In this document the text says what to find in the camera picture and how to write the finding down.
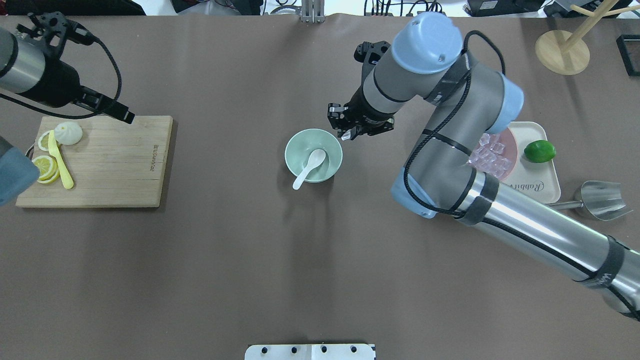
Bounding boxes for wooden mug tree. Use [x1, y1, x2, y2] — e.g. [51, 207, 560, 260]
[534, 0, 640, 76]

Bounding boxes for mint green bowl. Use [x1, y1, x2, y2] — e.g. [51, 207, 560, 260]
[284, 129, 343, 183]

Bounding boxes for aluminium frame post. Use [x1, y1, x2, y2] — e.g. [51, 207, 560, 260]
[300, 0, 325, 24]

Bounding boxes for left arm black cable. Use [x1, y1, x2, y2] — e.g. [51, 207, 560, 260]
[0, 35, 124, 119]

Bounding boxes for clear ice cube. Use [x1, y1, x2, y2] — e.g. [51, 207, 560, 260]
[340, 130, 352, 141]

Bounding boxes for cream plastic tray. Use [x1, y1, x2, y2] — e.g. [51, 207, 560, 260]
[500, 121, 562, 204]

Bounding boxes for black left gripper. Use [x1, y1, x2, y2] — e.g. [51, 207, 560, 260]
[17, 12, 136, 125]

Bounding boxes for green lime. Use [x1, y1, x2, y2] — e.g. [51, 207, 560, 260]
[523, 139, 557, 164]

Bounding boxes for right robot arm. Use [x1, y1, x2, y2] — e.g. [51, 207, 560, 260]
[327, 12, 639, 321]

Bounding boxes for lemon slices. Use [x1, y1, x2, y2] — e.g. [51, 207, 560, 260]
[32, 130, 60, 184]

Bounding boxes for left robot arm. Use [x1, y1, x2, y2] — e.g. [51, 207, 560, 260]
[0, 12, 135, 125]

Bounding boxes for metal ice scoop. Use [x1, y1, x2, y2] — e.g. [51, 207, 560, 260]
[547, 180, 633, 221]

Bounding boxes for white ceramic spoon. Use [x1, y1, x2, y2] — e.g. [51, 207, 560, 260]
[292, 148, 326, 191]

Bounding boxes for white camera pillar base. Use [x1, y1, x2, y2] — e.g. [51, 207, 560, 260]
[244, 343, 377, 360]

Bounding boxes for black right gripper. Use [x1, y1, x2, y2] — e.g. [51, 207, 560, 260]
[327, 41, 394, 141]

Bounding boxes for yellow plastic knife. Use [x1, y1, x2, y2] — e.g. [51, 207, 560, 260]
[47, 130, 74, 190]

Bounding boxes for pink bowl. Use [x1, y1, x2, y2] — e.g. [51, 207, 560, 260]
[468, 127, 520, 182]

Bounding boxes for pile of ice cubes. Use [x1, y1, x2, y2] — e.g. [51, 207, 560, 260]
[469, 133, 511, 179]

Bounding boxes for wooden cutting board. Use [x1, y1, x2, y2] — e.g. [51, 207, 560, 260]
[15, 115, 173, 208]

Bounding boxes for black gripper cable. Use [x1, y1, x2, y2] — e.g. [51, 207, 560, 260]
[403, 30, 640, 321]

